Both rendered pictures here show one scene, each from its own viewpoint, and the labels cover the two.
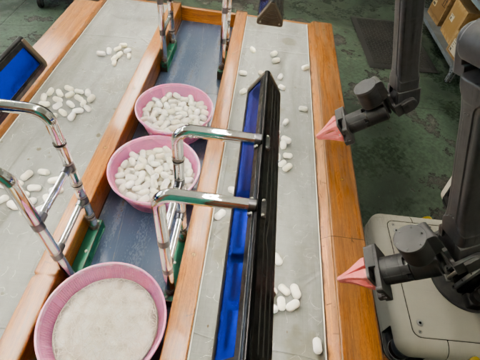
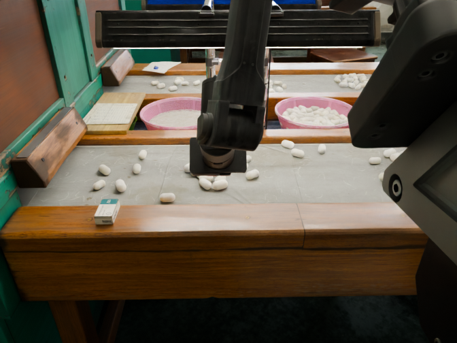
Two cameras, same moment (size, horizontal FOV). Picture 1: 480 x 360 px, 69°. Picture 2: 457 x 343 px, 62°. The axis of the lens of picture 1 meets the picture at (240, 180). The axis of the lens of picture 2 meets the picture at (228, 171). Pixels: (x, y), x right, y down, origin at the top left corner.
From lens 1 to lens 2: 1.05 m
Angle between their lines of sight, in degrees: 67
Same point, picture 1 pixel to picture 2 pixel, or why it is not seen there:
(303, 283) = (232, 193)
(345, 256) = (271, 212)
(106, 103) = not seen: hidden behind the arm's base
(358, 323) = (189, 218)
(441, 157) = not seen: outside the picture
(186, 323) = (181, 135)
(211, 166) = (339, 131)
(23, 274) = not seen: hidden behind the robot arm
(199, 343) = (169, 148)
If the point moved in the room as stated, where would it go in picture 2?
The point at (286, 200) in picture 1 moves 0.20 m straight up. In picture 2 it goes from (334, 182) to (348, 103)
